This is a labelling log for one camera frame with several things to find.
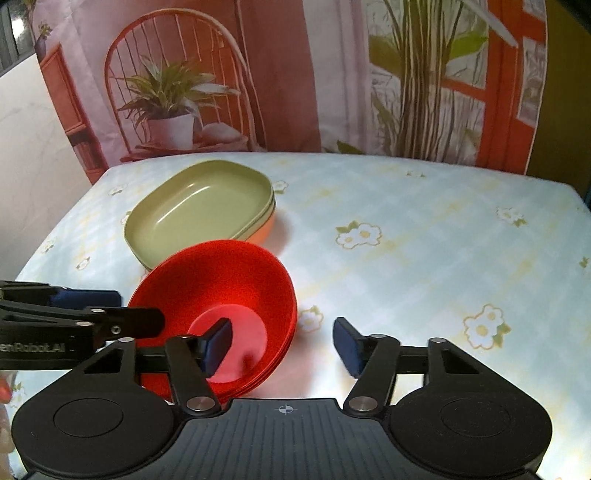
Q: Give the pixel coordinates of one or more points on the floral tablecloth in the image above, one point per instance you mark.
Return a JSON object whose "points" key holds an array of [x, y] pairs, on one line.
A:
{"points": [[415, 207]]}

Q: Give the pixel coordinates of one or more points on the printed backdrop cloth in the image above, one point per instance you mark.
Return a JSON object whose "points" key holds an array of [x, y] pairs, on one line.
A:
{"points": [[286, 69]]}

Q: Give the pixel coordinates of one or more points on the green plate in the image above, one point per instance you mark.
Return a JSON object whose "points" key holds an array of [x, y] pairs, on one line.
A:
{"points": [[194, 203], [268, 213]]}

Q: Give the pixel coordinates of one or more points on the person's left hand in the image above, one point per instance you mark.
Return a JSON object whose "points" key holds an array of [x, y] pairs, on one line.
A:
{"points": [[4, 434]]}

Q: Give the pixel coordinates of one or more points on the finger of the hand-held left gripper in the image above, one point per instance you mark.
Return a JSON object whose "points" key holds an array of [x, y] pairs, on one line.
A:
{"points": [[87, 299], [138, 321]]}

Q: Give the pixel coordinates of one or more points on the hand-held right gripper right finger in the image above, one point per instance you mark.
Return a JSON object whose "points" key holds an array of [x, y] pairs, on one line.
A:
{"points": [[347, 345]]}

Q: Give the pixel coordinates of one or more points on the red bowl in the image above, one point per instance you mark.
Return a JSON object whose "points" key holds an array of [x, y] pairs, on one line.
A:
{"points": [[265, 377], [290, 330], [231, 277]]}

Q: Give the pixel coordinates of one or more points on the orange plate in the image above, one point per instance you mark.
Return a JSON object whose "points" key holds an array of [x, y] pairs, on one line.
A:
{"points": [[267, 228]]}

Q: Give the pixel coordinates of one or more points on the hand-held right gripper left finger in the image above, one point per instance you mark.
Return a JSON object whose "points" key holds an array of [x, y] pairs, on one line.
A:
{"points": [[219, 345]]}

